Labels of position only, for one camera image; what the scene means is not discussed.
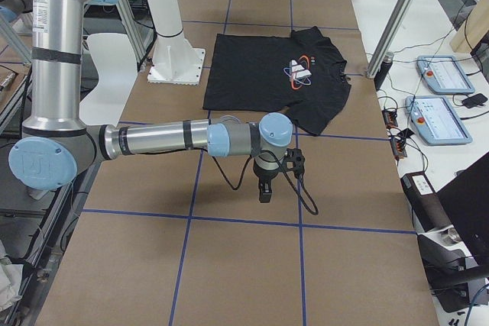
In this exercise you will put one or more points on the blue teach pendant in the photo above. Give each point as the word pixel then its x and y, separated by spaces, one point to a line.
pixel 444 75
pixel 435 121

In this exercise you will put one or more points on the aluminium frame post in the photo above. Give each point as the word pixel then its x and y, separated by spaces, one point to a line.
pixel 389 33

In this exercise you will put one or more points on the orange black electronics board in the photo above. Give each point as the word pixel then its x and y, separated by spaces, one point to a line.
pixel 395 135

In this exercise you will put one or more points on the black monitor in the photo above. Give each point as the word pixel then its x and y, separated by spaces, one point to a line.
pixel 465 201

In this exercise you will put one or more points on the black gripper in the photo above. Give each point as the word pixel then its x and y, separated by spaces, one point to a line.
pixel 263 179

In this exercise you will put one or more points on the near blue teach pendant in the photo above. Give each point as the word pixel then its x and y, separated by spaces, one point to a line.
pixel 435 121

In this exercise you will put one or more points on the white pedestal column base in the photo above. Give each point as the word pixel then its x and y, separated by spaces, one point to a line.
pixel 174 59

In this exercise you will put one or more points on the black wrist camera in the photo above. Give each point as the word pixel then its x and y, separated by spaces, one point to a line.
pixel 294 161

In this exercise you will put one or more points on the black graphic t-shirt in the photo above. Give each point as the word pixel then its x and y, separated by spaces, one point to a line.
pixel 302 75

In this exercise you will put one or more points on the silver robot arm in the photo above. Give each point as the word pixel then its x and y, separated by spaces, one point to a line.
pixel 56 145

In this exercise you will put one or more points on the far blue teach pendant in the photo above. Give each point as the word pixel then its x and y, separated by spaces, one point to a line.
pixel 444 75

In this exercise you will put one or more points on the black box with label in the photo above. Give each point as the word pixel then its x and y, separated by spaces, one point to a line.
pixel 424 201

